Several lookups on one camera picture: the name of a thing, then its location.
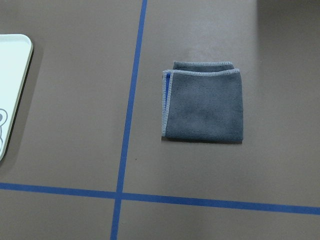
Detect cream bear print tray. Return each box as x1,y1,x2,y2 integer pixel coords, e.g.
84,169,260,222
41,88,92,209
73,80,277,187
0,34,33,159

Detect folded grey cloth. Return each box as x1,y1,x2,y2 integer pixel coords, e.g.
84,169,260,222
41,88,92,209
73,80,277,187
161,61,244,144

